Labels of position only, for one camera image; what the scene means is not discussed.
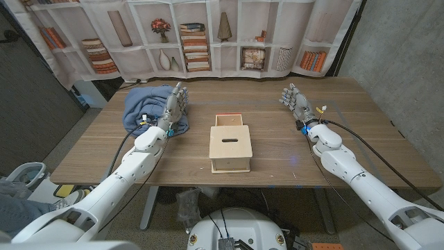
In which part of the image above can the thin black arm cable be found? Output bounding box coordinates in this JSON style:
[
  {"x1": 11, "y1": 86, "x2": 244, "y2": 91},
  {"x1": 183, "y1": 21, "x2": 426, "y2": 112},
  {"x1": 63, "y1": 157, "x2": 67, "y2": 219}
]
[
  {"x1": 305, "y1": 133, "x2": 396, "y2": 244},
  {"x1": 98, "y1": 135, "x2": 171, "y2": 233}
]

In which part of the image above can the printed bookshelf backdrop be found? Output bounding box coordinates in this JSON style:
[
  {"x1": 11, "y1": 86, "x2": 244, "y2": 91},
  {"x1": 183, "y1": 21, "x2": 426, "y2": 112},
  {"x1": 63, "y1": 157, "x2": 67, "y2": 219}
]
[{"x1": 3, "y1": 0, "x2": 364, "y2": 90}]

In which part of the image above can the black device beside base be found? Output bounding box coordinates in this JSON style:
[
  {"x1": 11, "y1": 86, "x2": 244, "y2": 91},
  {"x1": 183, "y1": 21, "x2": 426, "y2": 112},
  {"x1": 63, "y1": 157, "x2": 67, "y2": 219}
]
[{"x1": 286, "y1": 228, "x2": 313, "y2": 250}]

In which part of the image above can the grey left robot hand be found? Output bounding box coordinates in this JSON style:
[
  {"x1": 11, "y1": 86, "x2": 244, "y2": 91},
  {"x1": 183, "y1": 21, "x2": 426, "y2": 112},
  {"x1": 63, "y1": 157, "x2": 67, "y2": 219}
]
[{"x1": 156, "y1": 81, "x2": 190, "y2": 132}]

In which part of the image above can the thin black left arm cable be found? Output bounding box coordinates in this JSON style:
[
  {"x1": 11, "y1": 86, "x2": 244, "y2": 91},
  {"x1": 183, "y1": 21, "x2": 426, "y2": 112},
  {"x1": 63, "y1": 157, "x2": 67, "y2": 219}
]
[{"x1": 98, "y1": 135, "x2": 171, "y2": 233}]

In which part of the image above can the blue hoodie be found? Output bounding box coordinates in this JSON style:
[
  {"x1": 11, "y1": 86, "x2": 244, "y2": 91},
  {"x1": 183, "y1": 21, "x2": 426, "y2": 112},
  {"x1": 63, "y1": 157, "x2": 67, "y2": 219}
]
[{"x1": 122, "y1": 84, "x2": 190, "y2": 138}]

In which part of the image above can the white cabinet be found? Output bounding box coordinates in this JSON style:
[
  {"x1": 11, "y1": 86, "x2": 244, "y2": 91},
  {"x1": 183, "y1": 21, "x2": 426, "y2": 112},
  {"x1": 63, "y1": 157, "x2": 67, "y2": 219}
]
[{"x1": 72, "y1": 80, "x2": 108, "y2": 109}]

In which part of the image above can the white rimmed bin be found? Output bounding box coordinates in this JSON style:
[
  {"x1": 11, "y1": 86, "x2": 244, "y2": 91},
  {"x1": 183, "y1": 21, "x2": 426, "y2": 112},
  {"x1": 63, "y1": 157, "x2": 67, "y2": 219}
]
[{"x1": 6, "y1": 161, "x2": 48, "y2": 192}]

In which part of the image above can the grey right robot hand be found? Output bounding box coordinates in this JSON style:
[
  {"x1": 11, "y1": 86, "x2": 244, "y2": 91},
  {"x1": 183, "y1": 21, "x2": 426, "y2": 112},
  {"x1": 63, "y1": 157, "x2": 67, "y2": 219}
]
[{"x1": 278, "y1": 83, "x2": 320, "y2": 128}]

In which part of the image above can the white grey sneaker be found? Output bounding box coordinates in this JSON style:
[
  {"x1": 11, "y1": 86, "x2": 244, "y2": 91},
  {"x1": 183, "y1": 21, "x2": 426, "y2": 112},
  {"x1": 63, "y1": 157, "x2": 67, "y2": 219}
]
[{"x1": 51, "y1": 189, "x2": 86, "y2": 211}]

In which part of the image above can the orange block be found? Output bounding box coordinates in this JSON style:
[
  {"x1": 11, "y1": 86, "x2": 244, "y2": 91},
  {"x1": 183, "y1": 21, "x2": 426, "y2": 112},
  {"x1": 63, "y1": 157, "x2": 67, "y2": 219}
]
[{"x1": 311, "y1": 242, "x2": 344, "y2": 250}]

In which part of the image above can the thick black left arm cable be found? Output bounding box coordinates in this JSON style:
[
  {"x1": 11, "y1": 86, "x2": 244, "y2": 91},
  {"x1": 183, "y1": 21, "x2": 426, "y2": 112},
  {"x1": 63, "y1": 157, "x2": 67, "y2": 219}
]
[{"x1": 107, "y1": 122, "x2": 146, "y2": 177}]

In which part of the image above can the wooden drawer with red edge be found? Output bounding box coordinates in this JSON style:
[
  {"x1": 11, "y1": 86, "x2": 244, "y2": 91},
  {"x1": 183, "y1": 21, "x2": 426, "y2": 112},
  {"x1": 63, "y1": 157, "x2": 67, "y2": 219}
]
[{"x1": 214, "y1": 112, "x2": 244, "y2": 127}]

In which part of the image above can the blue jeans leg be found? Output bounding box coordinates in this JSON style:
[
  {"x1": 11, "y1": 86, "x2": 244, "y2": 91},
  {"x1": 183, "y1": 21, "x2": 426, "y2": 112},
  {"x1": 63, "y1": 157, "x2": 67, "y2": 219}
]
[{"x1": 0, "y1": 176, "x2": 53, "y2": 237}]

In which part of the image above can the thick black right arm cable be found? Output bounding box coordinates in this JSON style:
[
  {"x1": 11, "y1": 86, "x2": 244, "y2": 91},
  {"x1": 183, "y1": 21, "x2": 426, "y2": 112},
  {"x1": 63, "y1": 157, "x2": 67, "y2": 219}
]
[{"x1": 324, "y1": 119, "x2": 444, "y2": 212}]

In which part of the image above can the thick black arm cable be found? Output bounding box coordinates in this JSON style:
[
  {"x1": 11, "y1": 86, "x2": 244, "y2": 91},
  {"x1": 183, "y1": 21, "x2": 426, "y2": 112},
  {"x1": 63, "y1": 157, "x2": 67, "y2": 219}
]
[
  {"x1": 324, "y1": 119, "x2": 444, "y2": 212},
  {"x1": 107, "y1": 122, "x2": 146, "y2": 177}
]

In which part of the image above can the clear plastic bag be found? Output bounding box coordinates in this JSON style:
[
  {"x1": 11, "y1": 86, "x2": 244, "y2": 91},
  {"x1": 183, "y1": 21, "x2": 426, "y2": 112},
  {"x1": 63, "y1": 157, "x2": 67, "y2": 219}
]
[{"x1": 175, "y1": 188, "x2": 202, "y2": 233}]

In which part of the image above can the wooden box with slot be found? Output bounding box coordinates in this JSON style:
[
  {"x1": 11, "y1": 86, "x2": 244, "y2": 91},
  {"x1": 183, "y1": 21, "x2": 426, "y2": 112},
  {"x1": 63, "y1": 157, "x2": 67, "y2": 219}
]
[{"x1": 208, "y1": 124, "x2": 253, "y2": 174}]

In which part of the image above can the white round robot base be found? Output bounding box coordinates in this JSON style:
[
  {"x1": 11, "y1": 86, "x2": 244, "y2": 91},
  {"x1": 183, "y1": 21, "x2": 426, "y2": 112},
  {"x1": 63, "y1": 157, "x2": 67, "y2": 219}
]
[{"x1": 186, "y1": 207, "x2": 288, "y2": 250}]

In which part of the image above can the white floor board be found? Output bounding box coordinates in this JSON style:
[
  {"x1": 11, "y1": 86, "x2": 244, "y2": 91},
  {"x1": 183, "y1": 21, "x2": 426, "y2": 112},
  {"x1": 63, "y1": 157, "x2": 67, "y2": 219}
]
[{"x1": 27, "y1": 178, "x2": 58, "y2": 204}]

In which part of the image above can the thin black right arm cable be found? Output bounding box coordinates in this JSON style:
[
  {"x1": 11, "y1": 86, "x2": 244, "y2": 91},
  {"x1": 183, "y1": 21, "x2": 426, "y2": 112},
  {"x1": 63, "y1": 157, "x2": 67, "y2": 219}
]
[{"x1": 305, "y1": 133, "x2": 396, "y2": 244}]

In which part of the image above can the grey table leg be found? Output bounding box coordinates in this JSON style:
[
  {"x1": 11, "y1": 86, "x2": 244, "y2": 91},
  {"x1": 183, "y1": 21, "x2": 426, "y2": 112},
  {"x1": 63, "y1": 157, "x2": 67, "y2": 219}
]
[
  {"x1": 139, "y1": 186, "x2": 160, "y2": 231},
  {"x1": 314, "y1": 189, "x2": 336, "y2": 235}
]

